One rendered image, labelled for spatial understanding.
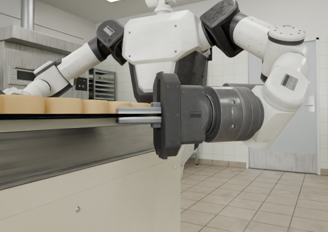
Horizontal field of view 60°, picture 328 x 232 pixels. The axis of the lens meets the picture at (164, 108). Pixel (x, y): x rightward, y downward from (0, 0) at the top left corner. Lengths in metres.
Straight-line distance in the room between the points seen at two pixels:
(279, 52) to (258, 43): 0.10
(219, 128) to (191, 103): 0.05
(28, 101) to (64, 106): 0.05
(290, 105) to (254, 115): 0.06
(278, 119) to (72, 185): 0.32
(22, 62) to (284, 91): 4.04
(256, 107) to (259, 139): 0.07
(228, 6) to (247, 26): 0.12
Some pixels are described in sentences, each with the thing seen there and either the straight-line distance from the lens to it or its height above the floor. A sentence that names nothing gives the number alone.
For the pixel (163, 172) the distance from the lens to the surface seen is 0.58.
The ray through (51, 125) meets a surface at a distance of 0.35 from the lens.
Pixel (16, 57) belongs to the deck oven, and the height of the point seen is 1.66.
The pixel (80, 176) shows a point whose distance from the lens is 0.38.
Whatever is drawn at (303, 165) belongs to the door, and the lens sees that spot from 4.99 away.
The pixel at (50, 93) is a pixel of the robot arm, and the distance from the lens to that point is 1.13.
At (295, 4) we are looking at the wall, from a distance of 5.20.
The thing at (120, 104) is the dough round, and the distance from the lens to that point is 0.42.
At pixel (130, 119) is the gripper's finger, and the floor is 0.90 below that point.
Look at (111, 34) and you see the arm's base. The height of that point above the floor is 1.19.
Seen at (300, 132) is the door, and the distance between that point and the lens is 4.94.
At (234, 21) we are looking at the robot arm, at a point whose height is 1.17.
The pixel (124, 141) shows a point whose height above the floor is 0.86.
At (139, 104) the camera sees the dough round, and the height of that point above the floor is 0.92.
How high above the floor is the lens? 0.90
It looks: 1 degrees up
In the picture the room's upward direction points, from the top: straight up
